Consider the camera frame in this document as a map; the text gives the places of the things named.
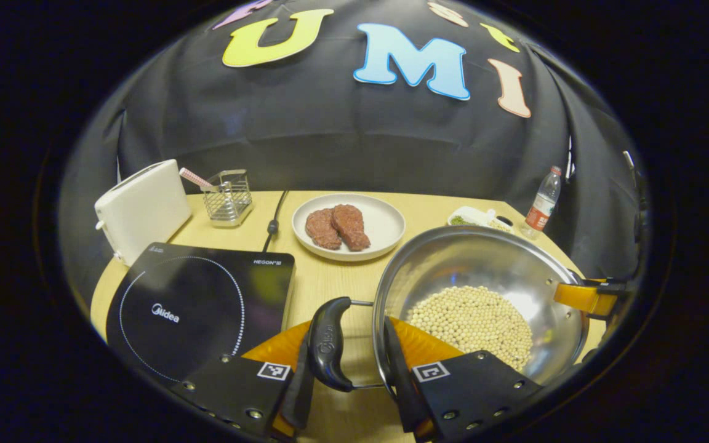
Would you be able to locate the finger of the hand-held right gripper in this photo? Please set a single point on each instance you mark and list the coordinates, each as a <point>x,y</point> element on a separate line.
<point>582,296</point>

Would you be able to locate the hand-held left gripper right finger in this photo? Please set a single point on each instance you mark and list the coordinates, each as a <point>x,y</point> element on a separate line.
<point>400,381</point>

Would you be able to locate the plastic bottle red label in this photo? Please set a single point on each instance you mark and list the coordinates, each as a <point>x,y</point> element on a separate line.
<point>541,212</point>

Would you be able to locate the white toaster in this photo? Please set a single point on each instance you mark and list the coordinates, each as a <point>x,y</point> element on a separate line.
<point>145,212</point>

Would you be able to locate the white divided dish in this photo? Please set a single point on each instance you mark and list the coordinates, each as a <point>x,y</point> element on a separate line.
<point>474,216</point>

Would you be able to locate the black table grommet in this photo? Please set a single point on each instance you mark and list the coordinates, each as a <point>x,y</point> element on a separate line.
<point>504,220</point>

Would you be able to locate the brown meat patty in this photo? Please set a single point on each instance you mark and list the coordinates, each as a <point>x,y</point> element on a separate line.
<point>320,229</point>
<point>351,226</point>

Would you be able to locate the black backdrop cloth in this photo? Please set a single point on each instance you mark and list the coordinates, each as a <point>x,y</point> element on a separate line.
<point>330,135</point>

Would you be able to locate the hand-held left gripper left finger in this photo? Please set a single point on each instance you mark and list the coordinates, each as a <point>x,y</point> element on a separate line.
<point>298,403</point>

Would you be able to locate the pile of soybeans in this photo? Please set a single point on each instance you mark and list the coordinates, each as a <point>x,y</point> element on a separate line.
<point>471,323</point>

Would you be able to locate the black induction cooktop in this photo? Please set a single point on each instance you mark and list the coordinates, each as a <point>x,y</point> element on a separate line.
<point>207,307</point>

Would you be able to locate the white round plate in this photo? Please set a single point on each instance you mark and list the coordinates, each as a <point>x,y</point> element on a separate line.
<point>385,224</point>

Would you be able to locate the stainless steel pot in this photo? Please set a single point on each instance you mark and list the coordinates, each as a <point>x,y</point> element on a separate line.
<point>484,258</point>

